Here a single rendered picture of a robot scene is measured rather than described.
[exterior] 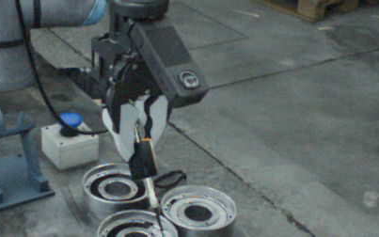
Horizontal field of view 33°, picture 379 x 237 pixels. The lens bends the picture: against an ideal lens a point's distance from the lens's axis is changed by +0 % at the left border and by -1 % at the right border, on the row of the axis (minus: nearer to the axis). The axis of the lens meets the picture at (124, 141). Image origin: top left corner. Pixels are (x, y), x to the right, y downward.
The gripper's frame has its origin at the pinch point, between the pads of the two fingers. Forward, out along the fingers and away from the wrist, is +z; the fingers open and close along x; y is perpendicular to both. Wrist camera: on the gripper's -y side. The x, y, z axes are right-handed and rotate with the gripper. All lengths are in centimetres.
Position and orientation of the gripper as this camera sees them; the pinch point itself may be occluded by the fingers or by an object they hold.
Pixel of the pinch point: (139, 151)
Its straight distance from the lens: 82.9
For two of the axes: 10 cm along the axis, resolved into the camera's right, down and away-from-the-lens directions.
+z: -0.4, 8.6, 5.0
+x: -8.6, 2.3, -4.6
